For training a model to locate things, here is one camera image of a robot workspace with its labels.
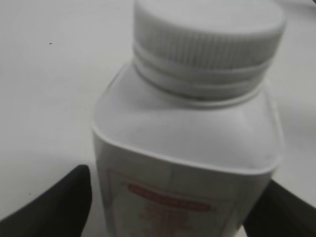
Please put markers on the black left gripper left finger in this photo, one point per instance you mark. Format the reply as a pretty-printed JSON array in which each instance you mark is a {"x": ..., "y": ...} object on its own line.
[{"x": 62, "y": 211}]

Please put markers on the white ribbed bottle cap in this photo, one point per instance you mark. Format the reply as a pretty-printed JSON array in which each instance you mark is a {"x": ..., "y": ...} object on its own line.
[{"x": 206, "y": 49}]

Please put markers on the white strawberry drink bottle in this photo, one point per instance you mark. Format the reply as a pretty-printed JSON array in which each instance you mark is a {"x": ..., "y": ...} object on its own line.
[{"x": 174, "y": 167}]

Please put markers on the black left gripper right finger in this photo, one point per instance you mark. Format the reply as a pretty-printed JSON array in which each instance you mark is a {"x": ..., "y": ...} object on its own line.
[{"x": 279, "y": 213}]

